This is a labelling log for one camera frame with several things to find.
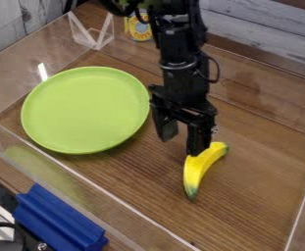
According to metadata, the clear acrylic enclosure wall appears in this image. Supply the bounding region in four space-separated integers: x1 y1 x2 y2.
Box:
0 125 201 251

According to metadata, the yellow labelled tin can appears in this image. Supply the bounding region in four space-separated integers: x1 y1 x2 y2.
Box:
125 14 153 42

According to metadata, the black cable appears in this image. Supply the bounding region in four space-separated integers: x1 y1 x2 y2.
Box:
0 222 29 251

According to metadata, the blue plastic clamp block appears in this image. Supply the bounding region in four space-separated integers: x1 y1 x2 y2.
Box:
14 183 109 251

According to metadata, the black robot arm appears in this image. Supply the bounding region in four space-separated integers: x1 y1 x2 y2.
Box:
100 0 217 156

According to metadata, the yellow toy banana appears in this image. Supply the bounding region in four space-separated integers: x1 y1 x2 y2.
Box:
184 141 229 200

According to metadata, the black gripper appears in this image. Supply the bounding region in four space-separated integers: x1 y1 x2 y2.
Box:
150 52 220 156

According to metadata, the clear acrylic corner bracket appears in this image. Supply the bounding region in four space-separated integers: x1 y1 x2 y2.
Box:
69 12 114 51

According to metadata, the green plastic plate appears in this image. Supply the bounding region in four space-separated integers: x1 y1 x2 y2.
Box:
22 67 150 155

